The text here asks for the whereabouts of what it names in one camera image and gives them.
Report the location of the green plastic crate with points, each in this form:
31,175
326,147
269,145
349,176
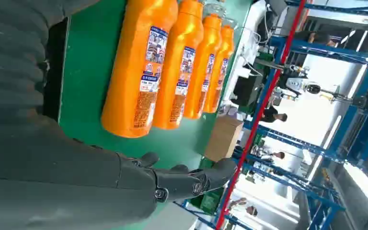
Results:
211,201

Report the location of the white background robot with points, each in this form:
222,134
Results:
298,84

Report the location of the ribbed grey right robot arm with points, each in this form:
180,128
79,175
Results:
9,63

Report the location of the orange drink bottle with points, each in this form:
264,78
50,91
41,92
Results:
198,79
171,63
216,95
127,79

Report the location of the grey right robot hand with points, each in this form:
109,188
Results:
60,184

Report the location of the red metal pole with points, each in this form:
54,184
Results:
267,92

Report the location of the clear plastic bottle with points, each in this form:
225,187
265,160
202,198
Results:
214,8

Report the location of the blue metal rack frame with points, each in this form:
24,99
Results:
330,52

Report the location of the person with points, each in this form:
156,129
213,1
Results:
320,38
271,115
277,155
250,210

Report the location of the black equipment box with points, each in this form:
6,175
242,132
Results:
247,90

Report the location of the brown cardboard box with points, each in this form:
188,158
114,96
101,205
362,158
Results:
223,136

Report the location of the green table mat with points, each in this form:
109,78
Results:
85,79

